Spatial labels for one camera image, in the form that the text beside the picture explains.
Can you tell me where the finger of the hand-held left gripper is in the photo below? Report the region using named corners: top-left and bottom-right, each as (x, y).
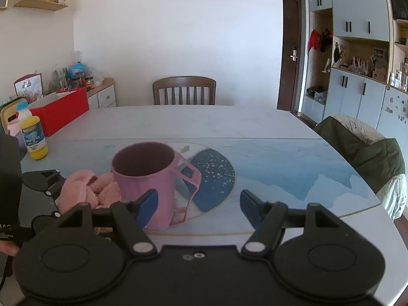
top-left (31, 211), bottom-right (62, 235)
top-left (22, 169), bottom-right (66, 198)

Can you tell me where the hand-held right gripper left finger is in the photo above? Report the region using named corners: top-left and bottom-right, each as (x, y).
top-left (58, 189), bottom-right (159, 257)

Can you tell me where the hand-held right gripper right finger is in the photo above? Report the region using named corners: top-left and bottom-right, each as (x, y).
top-left (240, 189), bottom-right (342, 256)

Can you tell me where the pink fluffy sock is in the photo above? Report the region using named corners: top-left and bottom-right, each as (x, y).
top-left (88, 172), bottom-right (123, 209)
top-left (57, 170), bottom-right (99, 215)

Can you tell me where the person's left hand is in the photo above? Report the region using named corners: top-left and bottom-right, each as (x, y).
top-left (0, 241), bottom-right (19, 256)

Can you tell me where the pink container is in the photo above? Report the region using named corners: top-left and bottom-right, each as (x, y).
top-left (6, 119), bottom-right (25, 157)

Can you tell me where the yellow juice bottle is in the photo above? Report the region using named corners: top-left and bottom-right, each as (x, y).
top-left (17, 102), bottom-right (49, 161)

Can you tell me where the black case with yellow edge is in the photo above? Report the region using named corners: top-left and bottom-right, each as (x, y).
top-left (0, 97), bottom-right (30, 134)

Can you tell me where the red box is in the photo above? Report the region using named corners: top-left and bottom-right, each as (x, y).
top-left (28, 87), bottom-right (90, 137)

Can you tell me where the paper bag with red trim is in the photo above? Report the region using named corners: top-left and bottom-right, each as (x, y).
top-left (13, 73), bottom-right (44, 103)

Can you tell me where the white sideboard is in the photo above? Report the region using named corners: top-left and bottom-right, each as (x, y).
top-left (86, 78), bottom-right (117, 109)

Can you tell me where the blue round toy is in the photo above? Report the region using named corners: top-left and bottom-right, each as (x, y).
top-left (68, 62), bottom-right (87, 81)

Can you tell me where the clear plastic bag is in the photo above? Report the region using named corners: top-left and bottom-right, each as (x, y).
top-left (91, 66), bottom-right (106, 87)

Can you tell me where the wooden chair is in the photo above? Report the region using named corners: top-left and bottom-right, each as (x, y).
top-left (152, 76), bottom-right (217, 106)

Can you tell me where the dark brown door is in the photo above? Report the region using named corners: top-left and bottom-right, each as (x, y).
top-left (277, 0), bottom-right (303, 113)

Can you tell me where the red hanging ornament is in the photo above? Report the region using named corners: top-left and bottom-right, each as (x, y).
top-left (308, 29), bottom-right (321, 52)

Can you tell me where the group of small figurines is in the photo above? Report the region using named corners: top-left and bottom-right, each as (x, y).
top-left (347, 55), bottom-right (374, 74)

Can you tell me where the dark red hanging bag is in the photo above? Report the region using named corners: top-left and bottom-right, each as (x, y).
top-left (320, 28), bottom-right (334, 53)

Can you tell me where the white and wood wall cabinet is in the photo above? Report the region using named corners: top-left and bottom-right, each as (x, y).
top-left (301, 0), bottom-right (408, 145)

